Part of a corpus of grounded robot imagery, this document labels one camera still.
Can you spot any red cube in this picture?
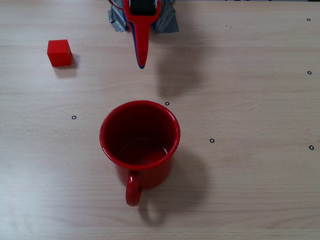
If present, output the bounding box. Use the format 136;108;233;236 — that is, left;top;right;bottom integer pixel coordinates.
46;39;73;68

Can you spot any red enamel mug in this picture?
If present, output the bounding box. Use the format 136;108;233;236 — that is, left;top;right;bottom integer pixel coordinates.
99;100;182;207

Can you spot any red white servo cable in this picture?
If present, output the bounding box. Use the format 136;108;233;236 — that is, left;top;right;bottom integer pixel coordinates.
109;0;124;11

